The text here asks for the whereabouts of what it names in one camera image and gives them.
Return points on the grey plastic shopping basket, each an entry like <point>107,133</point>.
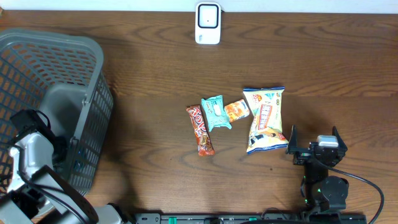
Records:
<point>61,76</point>

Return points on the black aluminium rail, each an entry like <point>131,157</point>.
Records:
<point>272,217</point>

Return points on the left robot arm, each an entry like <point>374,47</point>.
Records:
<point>36,184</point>

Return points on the white barcode scanner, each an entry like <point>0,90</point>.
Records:
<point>208,23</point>

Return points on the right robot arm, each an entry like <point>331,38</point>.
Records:
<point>323,193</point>

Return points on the red chocolate bar wrapper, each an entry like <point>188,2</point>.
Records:
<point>204,144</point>

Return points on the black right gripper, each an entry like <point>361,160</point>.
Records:
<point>302,155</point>

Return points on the mint green wipes pack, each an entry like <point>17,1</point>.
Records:
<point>215,114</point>

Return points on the yellow snack bag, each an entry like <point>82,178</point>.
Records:
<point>265,133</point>

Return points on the small orange tissue pack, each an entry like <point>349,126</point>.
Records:
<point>237,110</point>

